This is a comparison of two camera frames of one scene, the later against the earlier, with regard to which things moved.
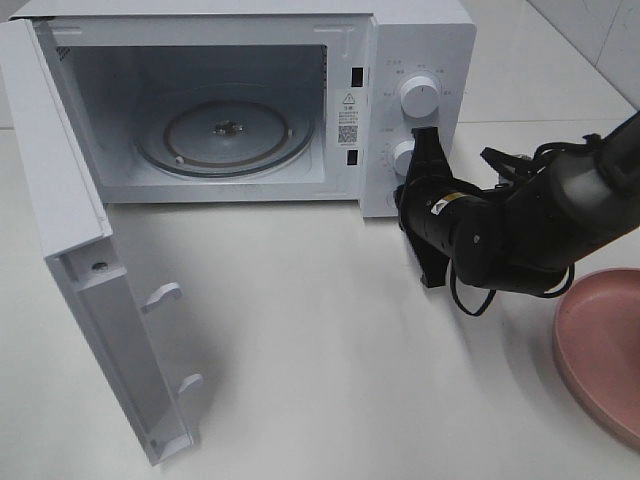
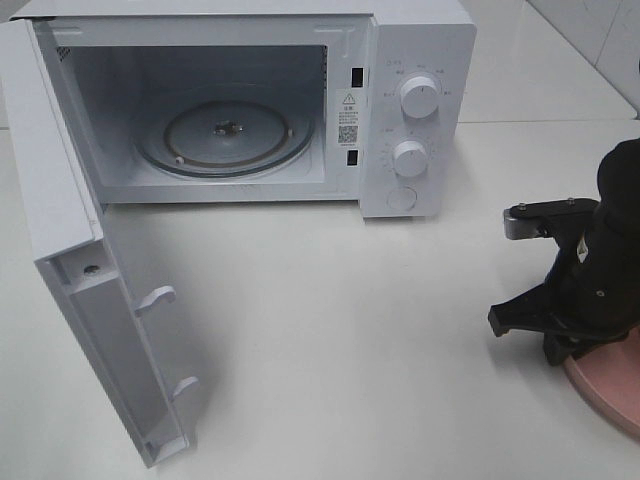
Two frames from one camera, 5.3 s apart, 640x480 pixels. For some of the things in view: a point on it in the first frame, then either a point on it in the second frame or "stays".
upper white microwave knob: x=419 y=96 stays
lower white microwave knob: x=402 y=155 stays
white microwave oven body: x=311 y=102 stays
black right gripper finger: x=432 y=264 to x=558 y=346
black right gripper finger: x=430 y=162 to x=532 y=311
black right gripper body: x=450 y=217 to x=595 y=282
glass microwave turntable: x=226 y=135 stays
